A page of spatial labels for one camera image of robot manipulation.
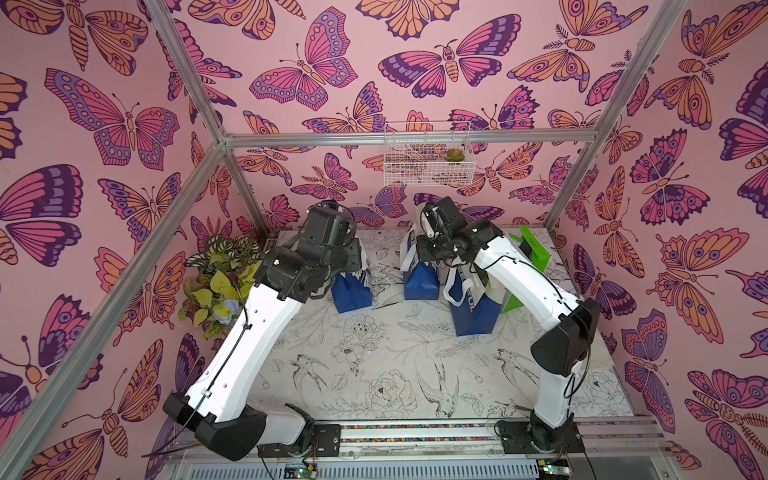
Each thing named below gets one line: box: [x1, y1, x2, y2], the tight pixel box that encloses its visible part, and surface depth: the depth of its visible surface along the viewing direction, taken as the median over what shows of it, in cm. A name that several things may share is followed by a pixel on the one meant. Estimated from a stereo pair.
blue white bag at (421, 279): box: [400, 226, 440, 300], surface depth 94 cm
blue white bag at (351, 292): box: [331, 271, 374, 314], surface depth 94 cm
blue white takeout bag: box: [443, 262, 507, 337], surface depth 85 cm
